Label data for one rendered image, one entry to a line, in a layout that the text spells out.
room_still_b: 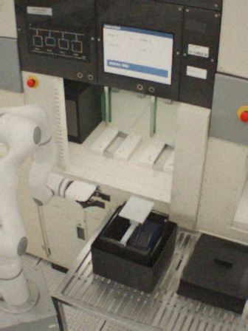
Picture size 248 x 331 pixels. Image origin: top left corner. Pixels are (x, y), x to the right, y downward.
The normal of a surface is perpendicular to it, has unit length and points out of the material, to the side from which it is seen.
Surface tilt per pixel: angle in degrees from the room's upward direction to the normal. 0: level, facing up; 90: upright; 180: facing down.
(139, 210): 0
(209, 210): 90
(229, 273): 0
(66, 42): 90
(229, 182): 90
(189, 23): 90
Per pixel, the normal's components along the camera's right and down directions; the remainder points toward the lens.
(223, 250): 0.00, -0.79
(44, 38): -0.40, 0.57
